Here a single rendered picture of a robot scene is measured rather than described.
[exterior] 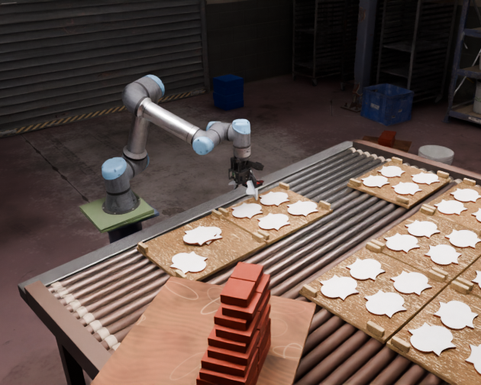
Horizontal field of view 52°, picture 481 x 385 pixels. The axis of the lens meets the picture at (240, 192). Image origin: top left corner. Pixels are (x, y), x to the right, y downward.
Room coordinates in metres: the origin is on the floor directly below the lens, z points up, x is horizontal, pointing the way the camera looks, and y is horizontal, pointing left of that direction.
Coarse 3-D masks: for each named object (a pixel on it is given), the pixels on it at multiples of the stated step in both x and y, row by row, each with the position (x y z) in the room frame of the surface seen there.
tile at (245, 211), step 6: (246, 204) 2.06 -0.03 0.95; (252, 204) 2.06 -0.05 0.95; (234, 210) 2.01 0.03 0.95; (240, 210) 2.00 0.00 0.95; (246, 210) 2.00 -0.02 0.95; (252, 210) 2.00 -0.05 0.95; (258, 210) 2.00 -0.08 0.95; (234, 216) 1.96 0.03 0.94; (240, 216) 1.95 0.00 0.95; (246, 216) 1.95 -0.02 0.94; (252, 216) 1.95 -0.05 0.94
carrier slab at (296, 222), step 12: (264, 192) 2.20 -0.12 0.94; (288, 192) 2.19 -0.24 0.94; (240, 204) 2.08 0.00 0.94; (288, 204) 2.07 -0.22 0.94; (228, 216) 1.97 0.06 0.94; (264, 216) 1.96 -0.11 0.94; (288, 216) 1.95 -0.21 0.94; (300, 216) 1.95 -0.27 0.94; (312, 216) 1.95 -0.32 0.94; (324, 216) 1.97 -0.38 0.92; (240, 228) 1.88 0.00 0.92; (252, 228) 1.86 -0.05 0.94; (288, 228) 1.85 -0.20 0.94; (300, 228) 1.87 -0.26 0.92; (264, 240) 1.76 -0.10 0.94; (276, 240) 1.77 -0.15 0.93
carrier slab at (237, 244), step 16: (192, 224) 1.91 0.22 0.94; (208, 224) 1.90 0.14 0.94; (224, 224) 1.90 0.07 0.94; (160, 240) 1.78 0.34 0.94; (176, 240) 1.78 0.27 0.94; (224, 240) 1.77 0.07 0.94; (240, 240) 1.77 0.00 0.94; (256, 240) 1.76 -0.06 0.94; (160, 256) 1.66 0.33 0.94; (208, 256) 1.65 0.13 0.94; (224, 256) 1.65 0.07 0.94; (240, 256) 1.65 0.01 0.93; (208, 272) 1.55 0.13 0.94
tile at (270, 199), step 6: (270, 192) 2.17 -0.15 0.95; (276, 192) 2.17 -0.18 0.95; (282, 192) 2.17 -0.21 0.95; (264, 198) 2.12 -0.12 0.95; (270, 198) 2.12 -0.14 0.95; (276, 198) 2.12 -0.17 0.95; (282, 198) 2.11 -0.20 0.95; (264, 204) 2.06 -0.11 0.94; (270, 204) 2.06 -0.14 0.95; (276, 204) 2.05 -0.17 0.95
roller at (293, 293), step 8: (456, 184) 2.27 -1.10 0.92; (440, 192) 2.18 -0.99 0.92; (416, 208) 2.03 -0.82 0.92; (408, 216) 1.96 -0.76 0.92; (392, 224) 1.89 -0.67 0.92; (376, 232) 1.83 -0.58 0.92; (384, 232) 1.83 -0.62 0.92; (368, 240) 1.76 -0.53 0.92; (352, 248) 1.71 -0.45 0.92; (360, 248) 1.71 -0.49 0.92; (344, 256) 1.65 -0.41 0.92; (328, 264) 1.60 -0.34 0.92; (336, 264) 1.60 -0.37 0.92; (320, 272) 1.55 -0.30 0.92; (304, 280) 1.50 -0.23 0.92; (312, 280) 1.50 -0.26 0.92; (296, 288) 1.46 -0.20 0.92; (280, 296) 1.41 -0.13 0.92; (288, 296) 1.41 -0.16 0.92; (296, 296) 1.43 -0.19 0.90
